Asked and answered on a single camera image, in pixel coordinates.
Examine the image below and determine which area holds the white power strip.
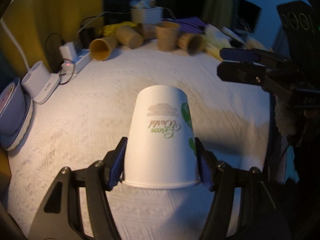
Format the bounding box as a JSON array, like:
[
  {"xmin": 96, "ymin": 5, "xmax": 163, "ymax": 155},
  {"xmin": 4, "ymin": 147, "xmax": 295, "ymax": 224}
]
[{"xmin": 61, "ymin": 49, "xmax": 92, "ymax": 74}]

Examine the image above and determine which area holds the upright brown paper cup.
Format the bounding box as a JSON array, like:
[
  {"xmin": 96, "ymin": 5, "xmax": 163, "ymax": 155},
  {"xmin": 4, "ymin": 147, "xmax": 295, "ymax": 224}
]
[{"xmin": 155, "ymin": 22, "xmax": 181, "ymax": 52}]

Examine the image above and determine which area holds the yellow cloth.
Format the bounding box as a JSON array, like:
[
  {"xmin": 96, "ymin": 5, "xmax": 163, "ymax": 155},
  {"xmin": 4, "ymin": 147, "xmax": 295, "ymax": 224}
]
[{"xmin": 101, "ymin": 21, "xmax": 138, "ymax": 37}]

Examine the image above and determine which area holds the brown paper cup behind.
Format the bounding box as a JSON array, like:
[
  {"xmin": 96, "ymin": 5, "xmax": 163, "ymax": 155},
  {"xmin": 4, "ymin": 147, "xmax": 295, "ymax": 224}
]
[{"xmin": 137, "ymin": 23, "xmax": 156, "ymax": 40}]

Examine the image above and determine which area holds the yellow tissue pack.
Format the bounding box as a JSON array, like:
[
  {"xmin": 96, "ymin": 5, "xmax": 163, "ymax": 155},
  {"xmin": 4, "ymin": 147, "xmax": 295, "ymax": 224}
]
[{"xmin": 204, "ymin": 34, "xmax": 232, "ymax": 61}]

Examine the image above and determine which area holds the white plastic basket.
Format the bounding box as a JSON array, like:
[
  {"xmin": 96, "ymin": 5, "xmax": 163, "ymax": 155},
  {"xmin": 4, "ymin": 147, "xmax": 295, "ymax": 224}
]
[{"xmin": 131, "ymin": 7, "xmax": 163, "ymax": 24}]

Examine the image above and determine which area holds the brown paper cup lying left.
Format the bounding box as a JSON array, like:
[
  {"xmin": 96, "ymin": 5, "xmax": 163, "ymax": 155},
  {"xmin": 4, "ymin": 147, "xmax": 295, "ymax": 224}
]
[{"xmin": 89, "ymin": 36, "xmax": 118, "ymax": 61}]

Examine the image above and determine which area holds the white paper cup green print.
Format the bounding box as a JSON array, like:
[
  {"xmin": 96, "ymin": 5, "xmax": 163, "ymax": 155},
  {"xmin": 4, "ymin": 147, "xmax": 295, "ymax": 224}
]
[{"xmin": 122, "ymin": 85, "xmax": 200, "ymax": 190}]

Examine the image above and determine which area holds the white scalloped plate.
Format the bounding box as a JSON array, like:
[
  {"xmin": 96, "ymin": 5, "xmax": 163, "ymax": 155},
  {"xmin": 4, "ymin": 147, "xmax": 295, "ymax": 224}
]
[{"xmin": 0, "ymin": 93, "xmax": 34, "ymax": 152}]

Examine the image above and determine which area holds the brown paper cup lying right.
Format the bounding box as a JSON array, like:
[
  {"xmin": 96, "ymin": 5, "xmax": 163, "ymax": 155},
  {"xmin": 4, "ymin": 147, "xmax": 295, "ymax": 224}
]
[{"xmin": 177, "ymin": 33, "xmax": 206, "ymax": 55}]

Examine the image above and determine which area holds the white USB charger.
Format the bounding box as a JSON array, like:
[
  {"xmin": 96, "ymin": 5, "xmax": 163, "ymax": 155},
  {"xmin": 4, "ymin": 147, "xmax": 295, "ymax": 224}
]
[{"xmin": 59, "ymin": 42, "xmax": 77, "ymax": 61}]

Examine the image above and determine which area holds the purple cloth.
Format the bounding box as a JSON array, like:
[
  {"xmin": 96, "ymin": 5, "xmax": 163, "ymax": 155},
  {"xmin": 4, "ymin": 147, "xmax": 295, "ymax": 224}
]
[{"xmin": 163, "ymin": 17, "xmax": 206, "ymax": 34}]

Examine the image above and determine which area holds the lavender bowl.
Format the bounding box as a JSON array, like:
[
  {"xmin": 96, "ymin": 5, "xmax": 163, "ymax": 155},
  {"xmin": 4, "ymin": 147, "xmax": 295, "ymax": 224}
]
[{"xmin": 0, "ymin": 78, "xmax": 25, "ymax": 135}]

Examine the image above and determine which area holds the brown paper cup lying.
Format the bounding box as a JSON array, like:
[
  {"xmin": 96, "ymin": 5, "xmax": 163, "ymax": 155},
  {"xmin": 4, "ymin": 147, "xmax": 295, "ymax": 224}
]
[
  {"xmin": 89, "ymin": 36, "xmax": 118, "ymax": 61},
  {"xmin": 177, "ymin": 33, "xmax": 206, "ymax": 55},
  {"xmin": 115, "ymin": 25, "xmax": 144, "ymax": 49}
]

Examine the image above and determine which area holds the black power adapter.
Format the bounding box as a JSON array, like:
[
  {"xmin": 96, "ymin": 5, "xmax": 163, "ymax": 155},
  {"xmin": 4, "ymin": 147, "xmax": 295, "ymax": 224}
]
[{"xmin": 79, "ymin": 27, "xmax": 96, "ymax": 49}]

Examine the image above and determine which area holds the white desk lamp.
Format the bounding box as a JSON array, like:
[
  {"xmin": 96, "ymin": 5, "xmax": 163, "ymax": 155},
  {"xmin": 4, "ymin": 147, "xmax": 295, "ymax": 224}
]
[{"xmin": 1, "ymin": 18, "xmax": 60, "ymax": 105}]

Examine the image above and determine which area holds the white textured tablecloth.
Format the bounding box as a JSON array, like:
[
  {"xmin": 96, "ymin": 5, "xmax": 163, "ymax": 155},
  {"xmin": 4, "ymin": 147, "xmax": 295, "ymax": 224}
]
[{"xmin": 7, "ymin": 42, "xmax": 270, "ymax": 239}]

